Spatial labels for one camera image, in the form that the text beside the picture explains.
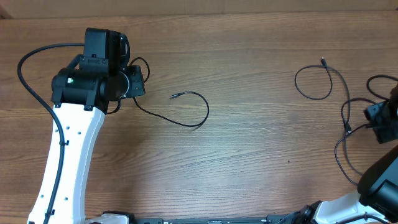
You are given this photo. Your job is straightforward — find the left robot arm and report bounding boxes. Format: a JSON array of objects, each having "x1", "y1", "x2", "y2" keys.
[{"x1": 27, "y1": 28, "x2": 145, "y2": 223}]

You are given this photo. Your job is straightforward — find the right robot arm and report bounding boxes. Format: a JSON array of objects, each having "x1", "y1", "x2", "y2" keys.
[{"x1": 292, "y1": 87, "x2": 397, "y2": 223}]

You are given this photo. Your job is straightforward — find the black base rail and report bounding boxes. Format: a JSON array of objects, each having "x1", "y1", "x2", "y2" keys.
[{"x1": 83, "y1": 210, "x2": 321, "y2": 224}]

